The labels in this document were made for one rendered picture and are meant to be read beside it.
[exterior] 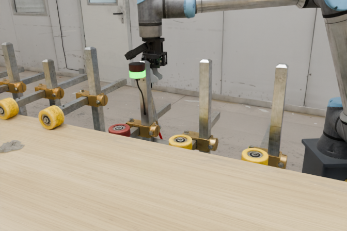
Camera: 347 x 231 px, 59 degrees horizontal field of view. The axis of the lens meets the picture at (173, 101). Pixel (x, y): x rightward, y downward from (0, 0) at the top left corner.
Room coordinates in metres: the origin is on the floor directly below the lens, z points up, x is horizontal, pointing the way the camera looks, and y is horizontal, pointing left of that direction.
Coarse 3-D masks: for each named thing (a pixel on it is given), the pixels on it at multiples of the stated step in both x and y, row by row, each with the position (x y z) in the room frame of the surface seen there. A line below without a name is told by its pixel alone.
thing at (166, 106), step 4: (164, 104) 1.38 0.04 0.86; (168, 104) 1.38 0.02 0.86; (160, 108) 1.33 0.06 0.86; (164, 108) 1.34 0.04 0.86; (168, 108) 1.37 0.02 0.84; (152, 112) 1.28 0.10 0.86; (156, 112) 1.28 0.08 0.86; (160, 112) 1.30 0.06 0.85; (164, 112) 1.33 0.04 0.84; (160, 116) 1.30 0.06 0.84; (132, 128) 1.12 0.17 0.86; (136, 128) 1.12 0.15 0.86; (132, 132) 1.09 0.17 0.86; (136, 132) 1.11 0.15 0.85; (132, 136) 1.08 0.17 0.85; (136, 136) 1.11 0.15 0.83
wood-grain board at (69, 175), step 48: (0, 144) 0.94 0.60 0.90; (48, 144) 0.93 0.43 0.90; (96, 144) 0.92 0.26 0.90; (144, 144) 0.91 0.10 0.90; (0, 192) 0.67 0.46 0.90; (48, 192) 0.66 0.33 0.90; (96, 192) 0.66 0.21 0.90; (144, 192) 0.65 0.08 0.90; (192, 192) 0.65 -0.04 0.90; (240, 192) 0.64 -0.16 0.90; (288, 192) 0.64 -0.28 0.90; (336, 192) 0.63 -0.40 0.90
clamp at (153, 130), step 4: (136, 120) 1.18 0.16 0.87; (140, 120) 1.18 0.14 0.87; (128, 124) 1.15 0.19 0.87; (132, 124) 1.14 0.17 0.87; (136, 124) 1.14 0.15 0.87; (140, 124) 1.14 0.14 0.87; (152, 124) 1.13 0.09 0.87; (140, 128) 1.12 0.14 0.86; (144, 128) 1.12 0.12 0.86; (148, 128) 1.11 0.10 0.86; (152, 128) 1.11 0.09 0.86; (156, 128) 1.12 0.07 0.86; (140, 132) 1.12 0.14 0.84; (144, 132) 1.12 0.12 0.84; (148, 132) 1.11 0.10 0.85; (152, 132) 1.10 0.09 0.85; (156, 132) 1.12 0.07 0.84; (140, 136) 1.13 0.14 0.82; (144, 136) 1.12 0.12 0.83; (148, 136) 1.11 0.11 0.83; (152, 136) 1.11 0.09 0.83; (156, 136) 1.11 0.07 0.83
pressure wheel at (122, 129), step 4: (116, 124) 1.06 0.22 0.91; (120, 124) 1.06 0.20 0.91; (124, 124) 1.06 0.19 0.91; (108, 128) 1.03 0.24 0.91; (112, 128) 1.03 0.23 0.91; (116, 128) 1.03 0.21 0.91; (120, 128) 1.03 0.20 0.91; (124, 128) 1.02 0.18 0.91; (128, 128) 1.02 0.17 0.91; (108, 132) 1.02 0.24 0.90; (112, 132) 1.00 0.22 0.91; (116, 132) 1.00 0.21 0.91; (120, 132) 1.00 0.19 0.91; (124, 132) 1.00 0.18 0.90; (128, 132) 1.02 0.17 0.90; (128, 136) 1.01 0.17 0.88
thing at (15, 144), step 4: (12, 140) 0.93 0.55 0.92; (16, 140) 0.94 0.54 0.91; (4, 144) 0.91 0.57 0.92; (8, 144) 0.91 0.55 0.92; (12, 144) 0.91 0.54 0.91; (16, 144) 0.91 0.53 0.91; (20, 144) 0.91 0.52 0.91; (0, 148) 0.89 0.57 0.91; (4, 148) 0.90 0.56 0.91; (8, 148) 0.89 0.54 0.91; (12, 148) 0.90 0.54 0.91; (16, 148) 0.90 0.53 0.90; (20, 148) 0.90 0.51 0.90; (0, 152) 0.88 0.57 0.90; (4, 152) 0.88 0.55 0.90
